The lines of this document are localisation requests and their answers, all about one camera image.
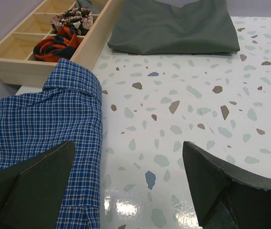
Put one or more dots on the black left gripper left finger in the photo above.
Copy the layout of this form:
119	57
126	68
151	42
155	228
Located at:
31	192

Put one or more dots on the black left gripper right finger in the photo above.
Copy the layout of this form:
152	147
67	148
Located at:
226	196

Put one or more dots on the blue checked shirt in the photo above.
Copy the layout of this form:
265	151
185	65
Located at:
69	107

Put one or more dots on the grey t shirt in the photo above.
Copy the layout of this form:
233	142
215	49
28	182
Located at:
147	27

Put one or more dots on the wooden compartment tray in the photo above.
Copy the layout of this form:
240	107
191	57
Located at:
19	65

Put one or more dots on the red black sock in tray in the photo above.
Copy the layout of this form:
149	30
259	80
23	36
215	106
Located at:
62	45

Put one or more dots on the patterned sock in tray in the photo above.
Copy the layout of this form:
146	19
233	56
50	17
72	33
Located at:
80	19

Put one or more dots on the grey sock in tray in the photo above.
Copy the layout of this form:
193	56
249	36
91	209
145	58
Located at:
88	5

